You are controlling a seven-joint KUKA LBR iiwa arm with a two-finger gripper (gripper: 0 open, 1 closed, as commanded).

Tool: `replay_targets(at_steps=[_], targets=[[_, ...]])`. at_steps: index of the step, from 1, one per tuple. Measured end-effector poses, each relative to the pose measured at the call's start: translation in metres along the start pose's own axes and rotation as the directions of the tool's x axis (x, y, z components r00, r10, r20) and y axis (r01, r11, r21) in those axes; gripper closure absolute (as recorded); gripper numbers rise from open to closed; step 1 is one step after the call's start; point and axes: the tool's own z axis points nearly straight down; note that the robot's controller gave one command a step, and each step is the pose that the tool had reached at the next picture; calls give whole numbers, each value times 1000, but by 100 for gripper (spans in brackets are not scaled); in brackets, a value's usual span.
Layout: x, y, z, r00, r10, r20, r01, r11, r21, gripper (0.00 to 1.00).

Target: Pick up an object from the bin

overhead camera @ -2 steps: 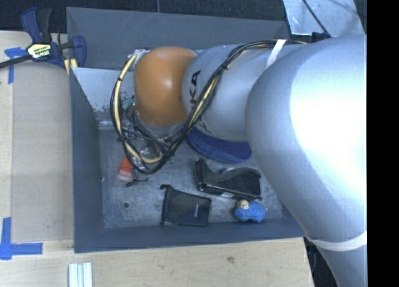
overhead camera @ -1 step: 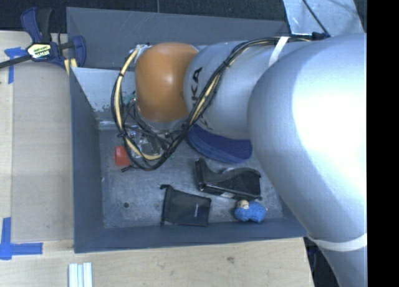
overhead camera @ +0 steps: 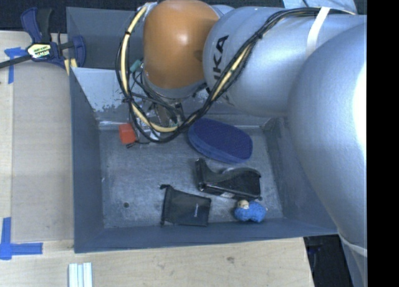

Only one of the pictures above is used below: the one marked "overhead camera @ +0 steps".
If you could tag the pale wood board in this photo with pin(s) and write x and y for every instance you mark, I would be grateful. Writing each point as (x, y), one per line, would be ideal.
(40, 154)

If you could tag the black cloth pouch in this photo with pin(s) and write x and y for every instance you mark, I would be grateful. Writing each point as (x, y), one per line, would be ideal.
(184, 209)

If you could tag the blue toy animal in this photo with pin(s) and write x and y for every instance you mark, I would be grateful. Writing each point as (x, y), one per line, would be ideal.
(252, 213)

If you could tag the red cube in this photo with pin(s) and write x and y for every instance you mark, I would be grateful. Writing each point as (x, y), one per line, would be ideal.
(126, 133)

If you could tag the glossy black stapler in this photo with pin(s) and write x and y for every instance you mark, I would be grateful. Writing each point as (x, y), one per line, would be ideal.
(240, 182)

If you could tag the grey metal bin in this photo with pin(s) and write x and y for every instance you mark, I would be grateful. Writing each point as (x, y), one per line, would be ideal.
(137, 173)

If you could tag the dark blue oval case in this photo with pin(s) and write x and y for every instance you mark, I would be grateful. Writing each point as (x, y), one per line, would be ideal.
(223, 142)

